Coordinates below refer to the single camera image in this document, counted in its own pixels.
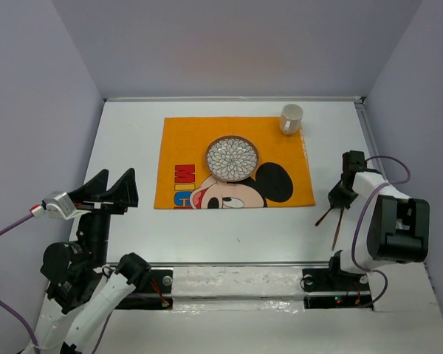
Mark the floral patterned plate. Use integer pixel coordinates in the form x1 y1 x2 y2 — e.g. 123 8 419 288
205 135 260 182

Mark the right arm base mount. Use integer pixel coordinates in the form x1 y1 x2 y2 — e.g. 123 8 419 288
300 268 374 310

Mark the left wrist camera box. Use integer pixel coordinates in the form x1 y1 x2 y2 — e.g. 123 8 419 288
30 192 89 221

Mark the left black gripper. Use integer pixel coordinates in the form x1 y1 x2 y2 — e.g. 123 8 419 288
71 165 141 265

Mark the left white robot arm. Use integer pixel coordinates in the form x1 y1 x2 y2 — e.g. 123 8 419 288
24 168 151 353

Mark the orange cartoon mouse placemat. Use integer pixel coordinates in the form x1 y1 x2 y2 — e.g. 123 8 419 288
154 117 315 209

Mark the white ceramic mug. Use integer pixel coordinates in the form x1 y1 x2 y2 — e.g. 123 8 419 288
279 104 303 136

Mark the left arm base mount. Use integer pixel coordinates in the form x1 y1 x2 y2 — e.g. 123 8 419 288
117 268 174 310

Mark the aluminium table edge rail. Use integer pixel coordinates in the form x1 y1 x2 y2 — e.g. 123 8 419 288
103 96 364 104

